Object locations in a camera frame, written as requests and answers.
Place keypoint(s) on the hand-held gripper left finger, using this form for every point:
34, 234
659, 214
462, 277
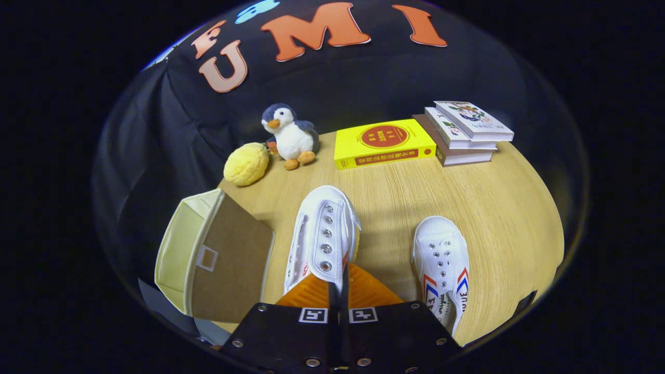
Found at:
280, 337

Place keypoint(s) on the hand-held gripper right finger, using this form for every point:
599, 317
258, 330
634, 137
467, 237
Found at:
400, 332

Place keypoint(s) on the yellow book with red circle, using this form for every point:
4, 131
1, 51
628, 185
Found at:
382, 143

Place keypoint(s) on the white canvas shoe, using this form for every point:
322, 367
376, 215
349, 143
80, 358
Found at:
319, 228
441, 259

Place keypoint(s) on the penguin plush toy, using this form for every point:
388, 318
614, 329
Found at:
293, 137

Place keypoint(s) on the beige fabric storage box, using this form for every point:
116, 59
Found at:
228, 259

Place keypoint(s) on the white book with illustrated cover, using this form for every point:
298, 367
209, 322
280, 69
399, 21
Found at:
475, 120

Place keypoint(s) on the brown book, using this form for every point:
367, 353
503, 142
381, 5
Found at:
462, 157

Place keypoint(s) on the yellow round plush toy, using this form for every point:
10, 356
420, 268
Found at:
247, 163

